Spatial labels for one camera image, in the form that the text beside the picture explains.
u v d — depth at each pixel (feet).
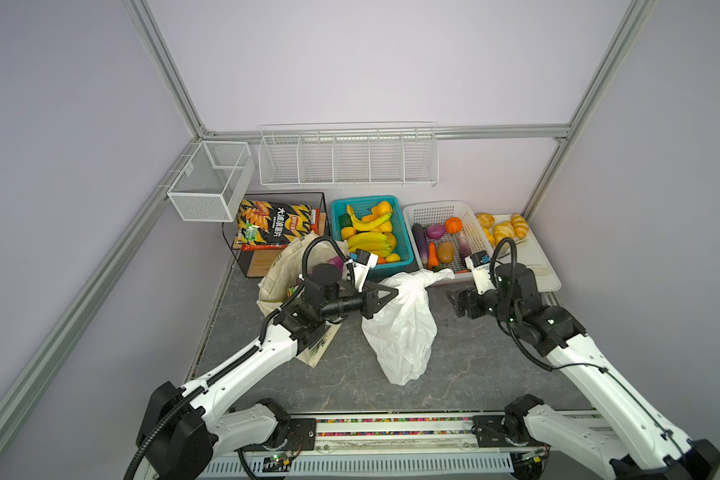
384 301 2.26
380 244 3.36
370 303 2.03
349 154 3.24
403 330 2.39
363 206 3.88
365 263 2.11
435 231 3.66
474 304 2.15
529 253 3.66
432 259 3.44
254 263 3.53
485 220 3.81
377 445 2.42
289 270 2.80
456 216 3.79
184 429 1.26
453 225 3.67
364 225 3.64
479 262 2.11
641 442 1.30
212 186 3.24
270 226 3.06
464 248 3.57
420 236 3.62
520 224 3.80
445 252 3.51
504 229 3.76
